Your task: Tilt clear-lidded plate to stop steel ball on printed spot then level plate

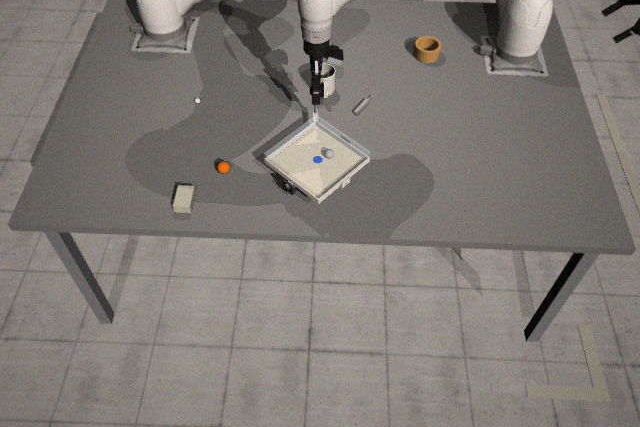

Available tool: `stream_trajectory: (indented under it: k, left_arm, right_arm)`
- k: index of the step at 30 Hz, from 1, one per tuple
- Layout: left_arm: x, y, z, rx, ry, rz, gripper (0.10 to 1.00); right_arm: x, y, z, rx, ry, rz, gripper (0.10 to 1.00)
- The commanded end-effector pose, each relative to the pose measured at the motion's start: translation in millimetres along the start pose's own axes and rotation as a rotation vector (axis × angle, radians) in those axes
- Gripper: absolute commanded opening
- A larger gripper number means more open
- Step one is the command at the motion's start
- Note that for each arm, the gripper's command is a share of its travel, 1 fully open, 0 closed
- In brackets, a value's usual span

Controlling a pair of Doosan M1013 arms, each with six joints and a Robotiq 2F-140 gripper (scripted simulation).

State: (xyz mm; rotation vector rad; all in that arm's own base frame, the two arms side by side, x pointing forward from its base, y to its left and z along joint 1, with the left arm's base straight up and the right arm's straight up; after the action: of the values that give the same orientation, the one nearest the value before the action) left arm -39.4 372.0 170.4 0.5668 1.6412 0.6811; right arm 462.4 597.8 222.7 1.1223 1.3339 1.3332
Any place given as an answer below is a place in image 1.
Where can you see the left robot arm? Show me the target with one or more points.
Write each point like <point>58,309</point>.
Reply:
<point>522,27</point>

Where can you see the white mug with handle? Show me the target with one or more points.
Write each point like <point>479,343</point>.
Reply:
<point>327,82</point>

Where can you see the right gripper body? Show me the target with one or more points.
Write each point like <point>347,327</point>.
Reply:
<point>316,50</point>

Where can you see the orange ball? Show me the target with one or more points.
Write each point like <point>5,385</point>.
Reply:
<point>223,167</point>

